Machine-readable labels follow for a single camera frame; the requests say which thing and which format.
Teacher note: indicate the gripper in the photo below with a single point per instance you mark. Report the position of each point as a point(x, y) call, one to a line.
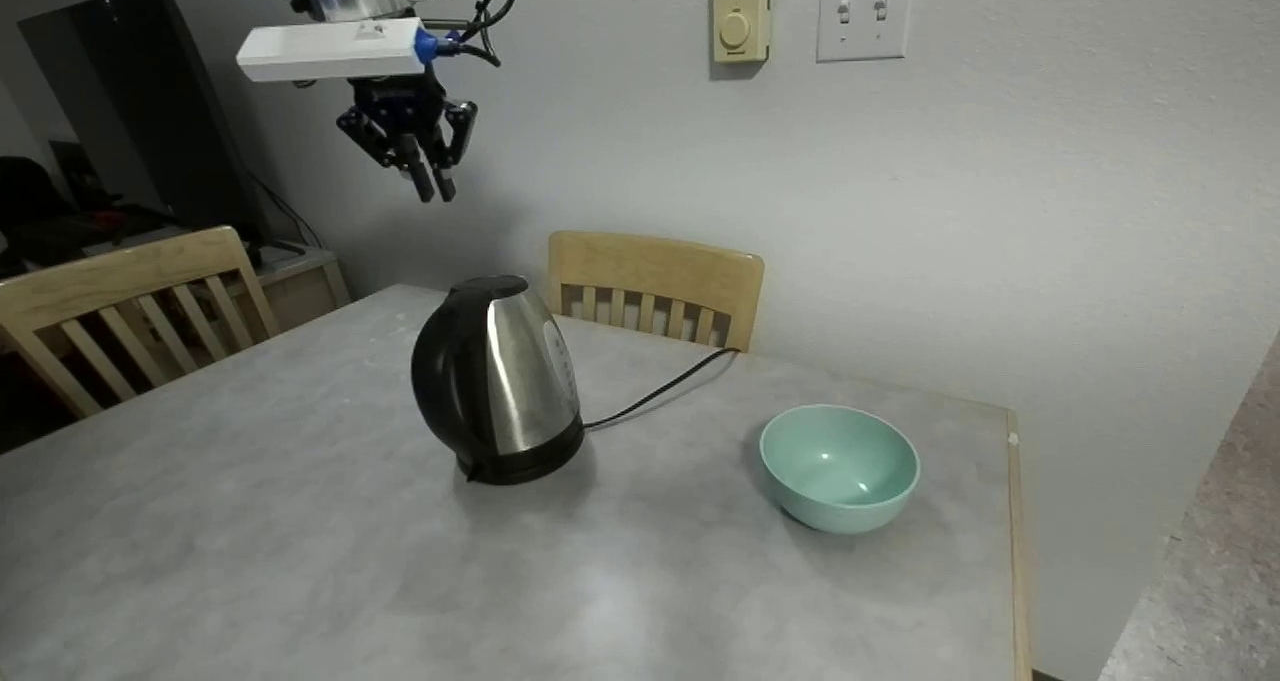
point(398, 101)

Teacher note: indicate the black kettle lid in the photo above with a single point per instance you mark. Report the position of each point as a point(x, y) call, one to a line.
point(488, 286)

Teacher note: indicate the steel and black electric kettle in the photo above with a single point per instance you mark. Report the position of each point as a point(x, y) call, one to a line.
point(500, 391)

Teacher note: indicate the low wooden side table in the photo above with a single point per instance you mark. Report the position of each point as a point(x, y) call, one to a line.
point(300, 286)

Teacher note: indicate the wooden chair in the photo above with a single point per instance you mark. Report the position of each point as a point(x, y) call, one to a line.
point(655, 276)
point(110, 281)

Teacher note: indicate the tall black cabinet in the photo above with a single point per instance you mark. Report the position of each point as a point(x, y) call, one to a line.
point(140, 111)

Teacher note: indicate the beige thermostat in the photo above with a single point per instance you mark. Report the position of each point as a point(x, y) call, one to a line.
point(740, 16)

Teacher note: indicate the mint green bowl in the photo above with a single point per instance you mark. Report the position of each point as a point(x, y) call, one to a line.
point(838, 471)

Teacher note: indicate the speckled grey counter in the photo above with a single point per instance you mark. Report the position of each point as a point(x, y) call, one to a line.
point(1215, 561)

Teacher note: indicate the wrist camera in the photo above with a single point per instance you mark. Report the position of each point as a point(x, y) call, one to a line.
point(330, 49)

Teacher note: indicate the white light switch plate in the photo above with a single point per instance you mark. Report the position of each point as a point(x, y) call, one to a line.
point(865, 11)

